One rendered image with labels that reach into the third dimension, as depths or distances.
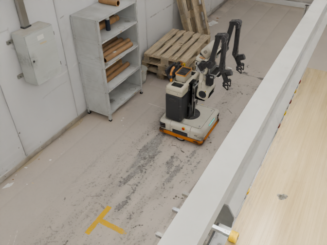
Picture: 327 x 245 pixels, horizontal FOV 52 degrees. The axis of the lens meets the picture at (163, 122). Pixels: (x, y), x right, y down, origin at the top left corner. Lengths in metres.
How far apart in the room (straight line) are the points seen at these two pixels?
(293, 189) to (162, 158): 1.93
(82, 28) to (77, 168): 1.79
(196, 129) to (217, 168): 3.59
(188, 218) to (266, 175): 2.36
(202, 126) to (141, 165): 0.95
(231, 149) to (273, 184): 2.13
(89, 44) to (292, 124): 2.67
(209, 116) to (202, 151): 0.52
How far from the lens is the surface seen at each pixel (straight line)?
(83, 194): 4.12
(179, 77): 4.33
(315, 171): 3.25
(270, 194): 2.94
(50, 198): 4.19
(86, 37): 4.55
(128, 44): 5.05
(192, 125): 4.49
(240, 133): 0.96
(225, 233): 2.56
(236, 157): 0.89
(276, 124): 1.20
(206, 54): 4.02
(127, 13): 5.17
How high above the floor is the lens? 3.06
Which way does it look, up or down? 38 degrees down
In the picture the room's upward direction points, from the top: 1 degrees counter-clockwise
